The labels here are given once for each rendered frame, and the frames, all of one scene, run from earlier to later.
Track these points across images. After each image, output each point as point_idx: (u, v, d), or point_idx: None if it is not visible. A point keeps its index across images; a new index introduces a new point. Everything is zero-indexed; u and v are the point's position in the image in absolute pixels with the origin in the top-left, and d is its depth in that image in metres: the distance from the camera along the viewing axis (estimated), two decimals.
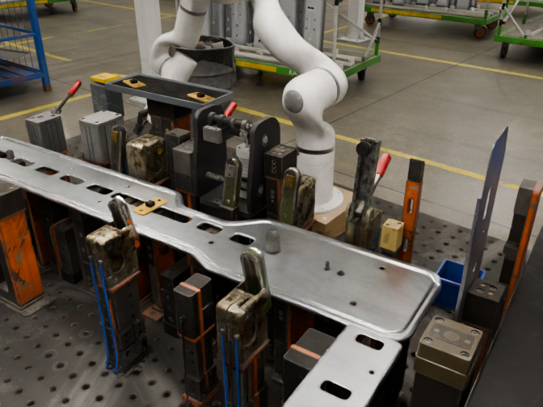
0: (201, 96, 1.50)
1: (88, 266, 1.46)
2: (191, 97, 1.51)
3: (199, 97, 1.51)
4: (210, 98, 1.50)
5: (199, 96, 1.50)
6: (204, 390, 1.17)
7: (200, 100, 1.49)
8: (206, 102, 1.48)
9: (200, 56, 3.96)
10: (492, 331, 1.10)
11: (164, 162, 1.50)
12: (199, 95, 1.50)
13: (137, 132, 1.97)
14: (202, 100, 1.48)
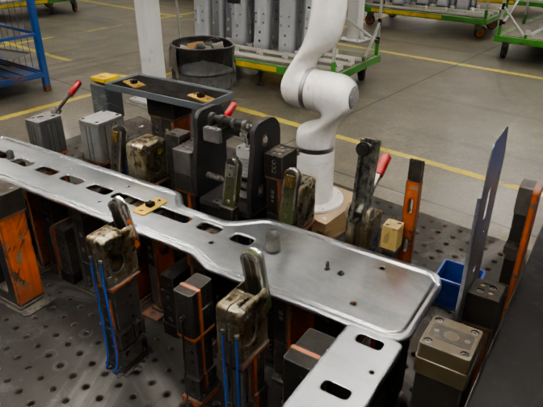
0: (201, 96, 1.50)
1: (88, 266, 1.46)
2: (191, 97, 1.51)
3: (199, 97, 1.51)
4: (210, 98, 1.50)
5: (199, 96, 1.50)
6: (204, 390, 1.17)
7: (200, 100, 1.49)
8: (206, 102, 1.48)
9: (200, 56, 3.96)
10: (492, 331, 1.10)
11: (164, 162, 1.50)
12: (199, 95, 1.50)
13: None
14: (202, 100, 1.48)
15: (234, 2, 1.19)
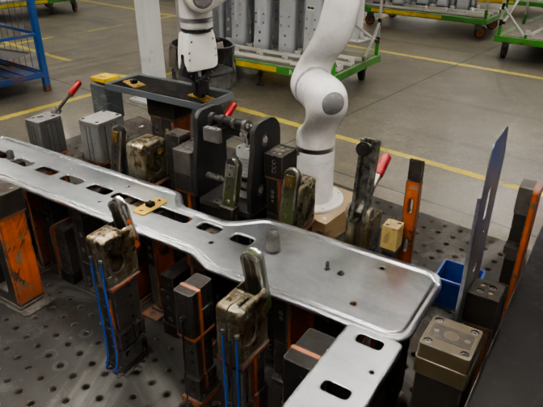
0: (201, 96, 1.51)
1: (88, 266, 1.46)
2: (191, 97, 1.52)
3: (199, 97, 1.51)
4: (211, 98, 1.50)
5: (199, 96, 1.50)
6: (204, 390, 1.17)
7: (200, 100, 1.49)
8: (206, 102, 1.48)
9: None
10: (492, 331, 1.10)
11: (164, 162, 1.50)
12: None
13: (204, 89, 1.52)
14: (202, 100, 1.49)
15: (197, 96, 1.50)
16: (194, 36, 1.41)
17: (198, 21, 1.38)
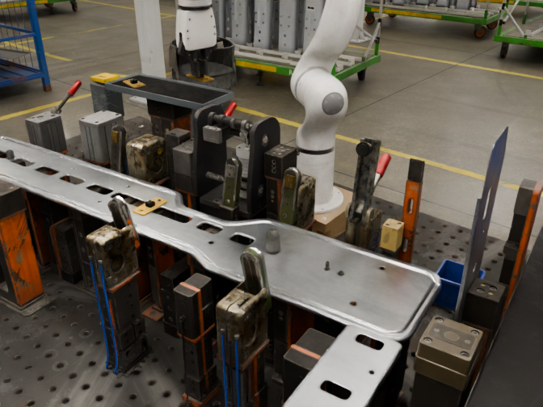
0: (199, 76, 1.48)
1: (88, 266, 1.46)
2: (190, 77, 1.49)
3: (198, 77, 1.48)
4: (209, 78, 1.47)
5: (199, 76, 1.48)
6: (204, 390, 1.17)
7: (199, 80, 1.46)
8: (205, 81, 1.46)
9: None
10: (492, 331, 1.10)
11: (164, 162, 1.50)
12: None
13: (203, 69, 1.50)
14: (201, 80, 1.46)
15: (195, 76, 1.48)
16: (192, 14, 1.38)
17: None
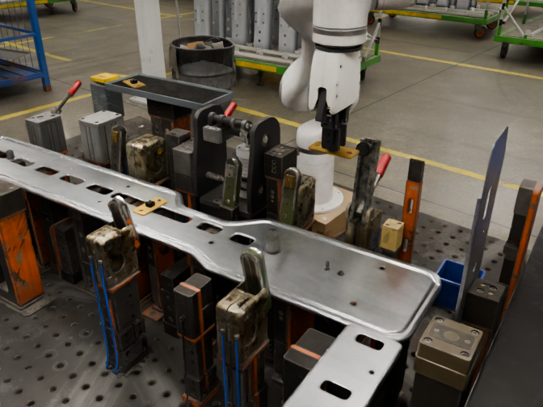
0: None
1: (88, 266, 1.46)
2: (320, 151, 0.96)
3: (334, 150, 0.95)
4: (353, 152, 0.95)
5: None
6: (204, 390, 1.17)
7: (341, 156, 0.94)
8: (352, 157, 0.94)
9: (200, 56, 3.96)
10: (492, 331, 1.10)
11: (164, 162, 1.50)
12: None
13: None
14: (345, 156, 0.94)
15: (331, 149, 0.95)
16: (344, 56, 0.85)
17: (356, 31, 0.83)
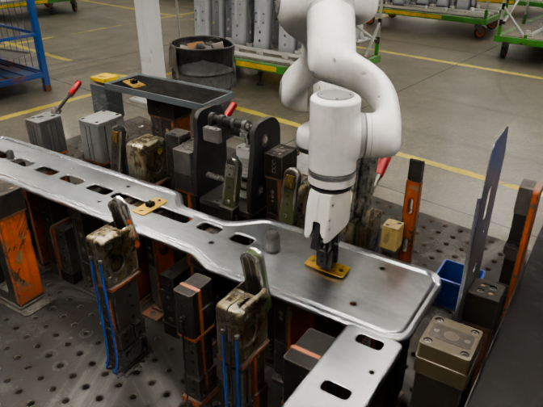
0: None
1: (88, 266, 1.46)
2: (315, 267, 1.07)
3: None
4: (344, 269, 1.07)
5: None
6: (204, 390, 1.17)
7: (333, 274, 1.05)
8: (343, 276, 1.05)
9: (200, 56, 3.96)
10: (492, 331, 1.10)
11: (164, 162, 1.50)
12: None
13: None
14: (337, 274, 1.05)
15: (325, 267, 1.06)
16: (336, 197, 0.97)
17: (346, 178, 0.95)
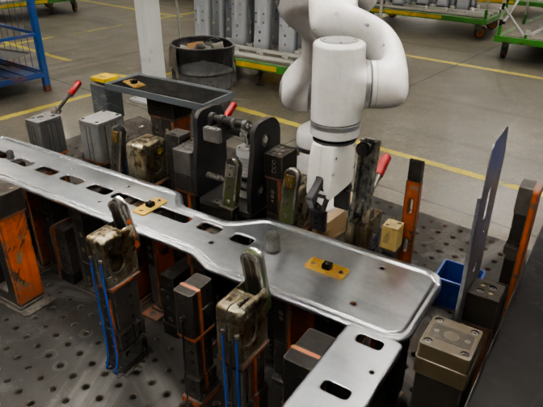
0: (330, 268, 1.07)
1: (88, 266, 1.46)
2: (315, 270, 1.07)
3: (327, 270, 1.07)
4: (344, 270, 1.07)
5: (328, 269, 1.07)
6: (204, 390, 1.17)
7: (333, 276, 1.06)
8: (343, 278, 1.05)
9: (200, 56, 3.96)
10: (492, 331, 1.10)
11: (164, 162, 1.50)
12: (326, 267, 1.07)
13: (339, 200, 1.07)
14: (337, 277, 1.05)
15: (319, 230, 0.99)
16: (339, 149, 0.93)
17: (350, 128, 0.91)
